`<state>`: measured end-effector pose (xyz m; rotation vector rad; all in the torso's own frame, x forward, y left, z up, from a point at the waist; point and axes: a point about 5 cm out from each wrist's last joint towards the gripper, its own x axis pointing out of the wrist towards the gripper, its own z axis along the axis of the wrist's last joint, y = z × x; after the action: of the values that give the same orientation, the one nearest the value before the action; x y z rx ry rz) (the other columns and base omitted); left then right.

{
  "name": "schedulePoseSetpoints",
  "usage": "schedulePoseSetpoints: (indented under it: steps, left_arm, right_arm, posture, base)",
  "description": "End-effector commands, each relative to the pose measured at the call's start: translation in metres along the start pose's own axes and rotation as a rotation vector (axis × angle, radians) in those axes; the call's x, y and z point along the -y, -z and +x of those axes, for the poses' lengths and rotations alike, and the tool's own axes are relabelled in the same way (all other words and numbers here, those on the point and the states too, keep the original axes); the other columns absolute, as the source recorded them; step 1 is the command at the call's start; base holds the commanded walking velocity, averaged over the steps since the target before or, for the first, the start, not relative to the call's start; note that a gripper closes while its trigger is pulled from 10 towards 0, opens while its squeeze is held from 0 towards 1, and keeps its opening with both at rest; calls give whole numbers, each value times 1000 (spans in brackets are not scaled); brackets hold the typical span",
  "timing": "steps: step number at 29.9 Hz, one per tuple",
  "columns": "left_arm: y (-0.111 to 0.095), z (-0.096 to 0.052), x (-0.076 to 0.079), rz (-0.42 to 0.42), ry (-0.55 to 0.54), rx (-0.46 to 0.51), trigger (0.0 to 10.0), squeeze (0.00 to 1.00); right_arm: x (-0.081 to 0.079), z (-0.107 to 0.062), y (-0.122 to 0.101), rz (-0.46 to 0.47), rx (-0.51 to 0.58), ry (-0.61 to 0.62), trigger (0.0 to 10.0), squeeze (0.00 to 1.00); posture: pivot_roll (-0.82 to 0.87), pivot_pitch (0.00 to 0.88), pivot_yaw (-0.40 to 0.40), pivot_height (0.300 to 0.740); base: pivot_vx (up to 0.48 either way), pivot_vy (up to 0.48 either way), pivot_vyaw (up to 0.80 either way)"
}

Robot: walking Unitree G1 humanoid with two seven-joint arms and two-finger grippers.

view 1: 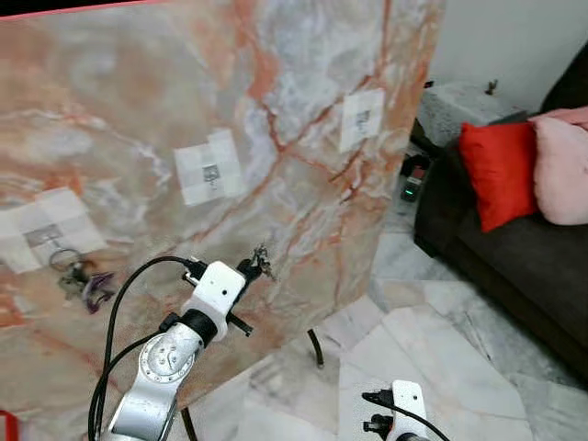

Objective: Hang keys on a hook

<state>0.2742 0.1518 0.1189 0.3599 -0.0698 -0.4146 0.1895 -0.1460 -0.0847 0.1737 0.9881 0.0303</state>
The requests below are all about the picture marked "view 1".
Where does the red plastic stool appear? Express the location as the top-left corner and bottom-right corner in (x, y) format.
(0, 410), (19, 441)

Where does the pale pink cushion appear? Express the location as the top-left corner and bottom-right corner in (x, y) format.
(531, 117), (588, 226)

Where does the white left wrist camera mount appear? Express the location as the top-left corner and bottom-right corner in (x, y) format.
(179, 261), (247, 343)

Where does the bunch of metal keys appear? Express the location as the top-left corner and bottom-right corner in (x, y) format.
(250, 243), (277, 282)

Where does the orange marble pattern board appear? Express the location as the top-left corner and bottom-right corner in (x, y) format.
(0, 0), (448, 441)

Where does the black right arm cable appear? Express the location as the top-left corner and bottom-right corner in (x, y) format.
(361, 390), (451, 441)

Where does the side table with grey cloth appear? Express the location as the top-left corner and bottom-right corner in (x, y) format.
(418, 81), (529, 150)

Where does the dark fabric sofa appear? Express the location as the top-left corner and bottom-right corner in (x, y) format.
(413, 41), (588, 387)

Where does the red cushion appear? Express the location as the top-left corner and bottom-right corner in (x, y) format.
(458, 119), (541, 233)

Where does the salmon pink pillow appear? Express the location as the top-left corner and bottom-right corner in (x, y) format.
(528, 107), (588, 130)

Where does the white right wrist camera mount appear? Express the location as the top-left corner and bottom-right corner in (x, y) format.
(391, 379), (429, 435)

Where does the key bunch with purple tag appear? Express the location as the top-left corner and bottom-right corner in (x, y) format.
(48, 246), (119, 315)

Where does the black power strip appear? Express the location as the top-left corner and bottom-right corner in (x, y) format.
(399, 152), (433, 205)

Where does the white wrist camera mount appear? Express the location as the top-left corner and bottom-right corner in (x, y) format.
(391, 379), (429, 435)
(179, 261), (247, 343)

